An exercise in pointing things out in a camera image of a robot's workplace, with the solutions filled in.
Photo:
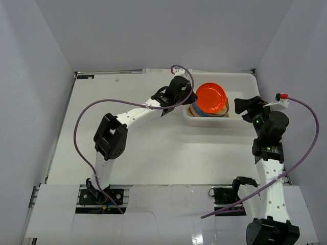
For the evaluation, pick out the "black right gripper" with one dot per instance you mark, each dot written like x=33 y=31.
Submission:
x=255 y=104

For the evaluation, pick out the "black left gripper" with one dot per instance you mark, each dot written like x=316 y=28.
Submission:
x=186 y=95

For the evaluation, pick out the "blue round plate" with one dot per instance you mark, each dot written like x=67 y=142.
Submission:
x=207 y=114

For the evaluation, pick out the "pink round plate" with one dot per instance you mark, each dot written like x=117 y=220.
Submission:
x=191 y=111

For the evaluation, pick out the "orange round plate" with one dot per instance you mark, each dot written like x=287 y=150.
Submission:
x=211 y=98

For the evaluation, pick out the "beige patterned small plate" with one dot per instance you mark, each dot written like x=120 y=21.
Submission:
x=225 y=110

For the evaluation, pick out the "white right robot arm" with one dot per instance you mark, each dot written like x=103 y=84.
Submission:
x=264 y=201

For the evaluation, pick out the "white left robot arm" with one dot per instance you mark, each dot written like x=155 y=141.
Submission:
x=111 y=135

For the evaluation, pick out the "black label sticker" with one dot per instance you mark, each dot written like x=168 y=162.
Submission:
x=85 y=77

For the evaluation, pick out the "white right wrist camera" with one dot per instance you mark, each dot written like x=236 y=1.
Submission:
x=282 y=102

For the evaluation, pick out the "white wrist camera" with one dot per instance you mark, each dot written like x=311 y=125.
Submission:
x=180 y=72
x=282 y=102

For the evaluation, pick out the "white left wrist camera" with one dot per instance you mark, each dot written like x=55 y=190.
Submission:
x=180 y=72

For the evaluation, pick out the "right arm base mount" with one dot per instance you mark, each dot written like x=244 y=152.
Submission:
x=223 y=196

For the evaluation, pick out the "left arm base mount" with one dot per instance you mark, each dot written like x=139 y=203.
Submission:
x=92 y=201

